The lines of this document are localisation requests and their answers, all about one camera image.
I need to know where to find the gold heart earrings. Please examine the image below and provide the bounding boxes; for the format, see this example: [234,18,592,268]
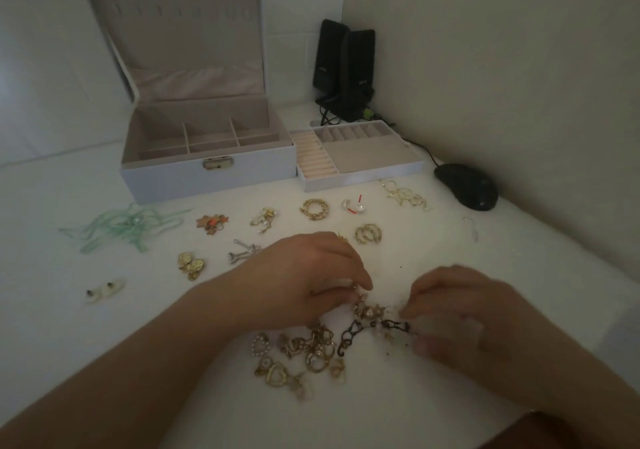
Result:
[177,251,206,282]

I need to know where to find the pearl and red stud earrings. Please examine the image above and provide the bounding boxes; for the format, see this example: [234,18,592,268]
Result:
[341,194,369,216]

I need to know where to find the silver bar earrings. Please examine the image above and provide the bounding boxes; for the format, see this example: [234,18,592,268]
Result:
[227,240,262,266]

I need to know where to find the person's right hand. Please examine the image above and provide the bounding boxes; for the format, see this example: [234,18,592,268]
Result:
[399,265,547,390]

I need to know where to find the white open jewelry box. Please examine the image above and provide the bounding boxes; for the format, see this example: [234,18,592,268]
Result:
[79,0,299,205]

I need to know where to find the black speaker cables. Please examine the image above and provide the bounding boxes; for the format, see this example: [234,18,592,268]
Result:
[318,92,397,129]

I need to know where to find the orange star earrings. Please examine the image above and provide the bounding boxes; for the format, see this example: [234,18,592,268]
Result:
[196,213,230,237]

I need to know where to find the white earrings with dark dots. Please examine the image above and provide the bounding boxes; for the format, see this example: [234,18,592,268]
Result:
[84,278,127,307]

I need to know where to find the black chain link earring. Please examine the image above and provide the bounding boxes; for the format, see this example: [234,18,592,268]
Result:
[336,317,413,360]

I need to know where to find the white jewelry tray insert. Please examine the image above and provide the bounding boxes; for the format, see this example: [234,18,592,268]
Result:
[289,120,430,193]

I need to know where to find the black desktop speaker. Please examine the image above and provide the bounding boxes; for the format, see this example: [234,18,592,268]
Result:
[334,29,376,120]
[313,19,351,96]

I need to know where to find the green ribbon tassel earrings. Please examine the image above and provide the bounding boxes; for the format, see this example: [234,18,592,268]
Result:
[59,202,195,255]

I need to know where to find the gold chain hoop earrings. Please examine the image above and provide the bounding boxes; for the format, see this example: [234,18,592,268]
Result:
[299,198,331,222]

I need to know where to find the black computer mouse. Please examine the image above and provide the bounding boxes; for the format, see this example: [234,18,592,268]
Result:
[433,163,499,211]

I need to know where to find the pile of gold jewelry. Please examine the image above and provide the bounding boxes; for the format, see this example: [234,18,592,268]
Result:
[250,291,401,402]

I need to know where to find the black mouse cable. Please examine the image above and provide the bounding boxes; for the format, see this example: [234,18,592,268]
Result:
[403,137,443,168]

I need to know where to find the person's left forearm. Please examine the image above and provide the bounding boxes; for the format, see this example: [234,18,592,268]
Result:
[0,273,251,449]

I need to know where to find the gold pearl dangle earrings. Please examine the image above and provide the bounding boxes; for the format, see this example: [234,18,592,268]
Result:
[249,207,279,235]

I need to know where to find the person's right forearm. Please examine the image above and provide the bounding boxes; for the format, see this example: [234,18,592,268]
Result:
[520,334,640,449]

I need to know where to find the person's left hand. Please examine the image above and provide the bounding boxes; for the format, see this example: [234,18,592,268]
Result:
[231,233,375,333]

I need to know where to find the person's brown garment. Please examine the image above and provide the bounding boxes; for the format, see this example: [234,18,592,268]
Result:
[479,410,568,449]

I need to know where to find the gold twisted hoop earrings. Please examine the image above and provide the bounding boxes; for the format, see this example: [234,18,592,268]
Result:
[354,223,385,246]

